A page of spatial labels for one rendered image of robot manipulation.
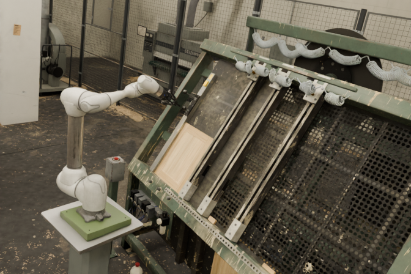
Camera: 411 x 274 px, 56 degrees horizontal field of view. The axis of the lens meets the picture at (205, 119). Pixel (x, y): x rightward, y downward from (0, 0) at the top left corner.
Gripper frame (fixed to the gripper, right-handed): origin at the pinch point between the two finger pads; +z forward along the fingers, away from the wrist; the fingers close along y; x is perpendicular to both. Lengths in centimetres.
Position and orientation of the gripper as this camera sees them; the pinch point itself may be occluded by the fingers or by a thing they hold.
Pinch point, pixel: (176, 104)
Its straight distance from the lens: 312.7
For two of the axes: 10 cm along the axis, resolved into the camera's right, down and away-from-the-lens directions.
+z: 5.9, 4.2, 6.9
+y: -5.4, 8.4, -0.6
